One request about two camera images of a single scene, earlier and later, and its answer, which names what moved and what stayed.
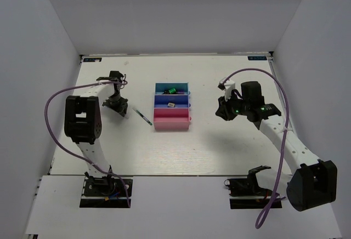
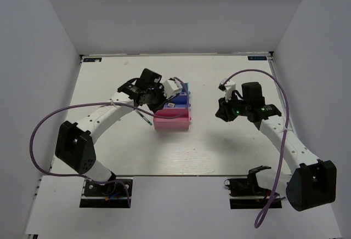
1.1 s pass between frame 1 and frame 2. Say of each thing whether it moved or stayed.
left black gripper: moved
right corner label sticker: stayed
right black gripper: stayed
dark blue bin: stayed
